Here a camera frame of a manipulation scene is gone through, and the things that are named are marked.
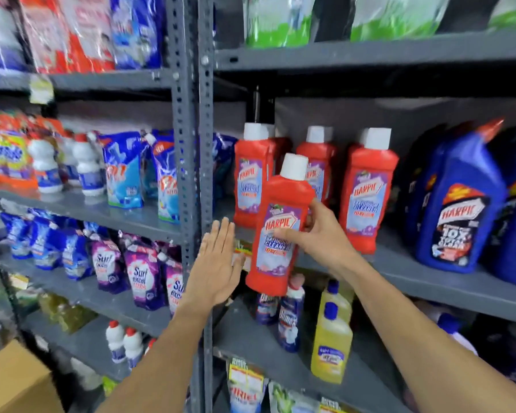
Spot person's left hand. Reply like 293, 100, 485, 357
184, 217, 246, 311

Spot person's right hand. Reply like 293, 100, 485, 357
273, 198, 363, 278

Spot red bathroom cleaner bottle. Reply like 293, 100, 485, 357
267, 124, 292, 177
233, 123, 277, 229
296, 126, 337, 208
245, 153, 316, 297
339, 127, 400, 255

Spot person's right forearm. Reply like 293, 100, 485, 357
340, 257, 516, 413

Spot person's left forearm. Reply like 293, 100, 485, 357
96, 297, 216, 413

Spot purple detergent pouch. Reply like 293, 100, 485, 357
123, 244, 167, 312
160, 253, 185, 317
89, 237, 130, 295

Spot blue white cleaner bottle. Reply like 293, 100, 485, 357
277, 274, 306, 353
255, 292, 280, 326

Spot dark blue detergent pouch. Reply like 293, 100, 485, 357
213, 133, 239, 200

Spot light blue detergent pouch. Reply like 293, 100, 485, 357
144, 130, 182, 225
98, 132, 146, 210

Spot yellow floor cleaner bottle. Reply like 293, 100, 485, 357
318, 278, 355, 325
310, 302, 353, 385

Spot small white red-capped bottle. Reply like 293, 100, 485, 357
105, 320, 126, 364
123, 327, 144, 371

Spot white yellow detergent packet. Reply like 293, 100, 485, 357
227, 359, 266, 413

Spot blue refill pouch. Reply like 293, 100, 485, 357
0, 212, 32, 260
61, 228, 94, 281
29, 217, 65, 271

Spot white bottle with red cap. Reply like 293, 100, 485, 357
72, 133, 106, 197
28, 133, 64, 194

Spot olive liquid bottles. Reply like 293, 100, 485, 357
38, 291, 98, 334

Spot grey metal shelf rack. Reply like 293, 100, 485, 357
197, 0, 516, 413
0, 0, 204, 413

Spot white bottle with blue cap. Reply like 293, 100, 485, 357
436, 313, 479, 356

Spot row of orange detergent packets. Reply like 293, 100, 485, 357
0, 109, 65, 190

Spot green white detergent pouch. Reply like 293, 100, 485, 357
350, 0, 453, 42
244, 0, 317, 49
488, 0, 516, 31

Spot yellow shelf price tag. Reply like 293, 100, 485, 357
29, 75, 55, 105

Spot cardboard box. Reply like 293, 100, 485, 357
0, 339, 66, 413

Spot red white detergent bag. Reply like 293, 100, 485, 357
59, 0, 116, 73
18, 0, 71, 74

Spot white blue detergent bag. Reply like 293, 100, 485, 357
0, 0, 27, 76

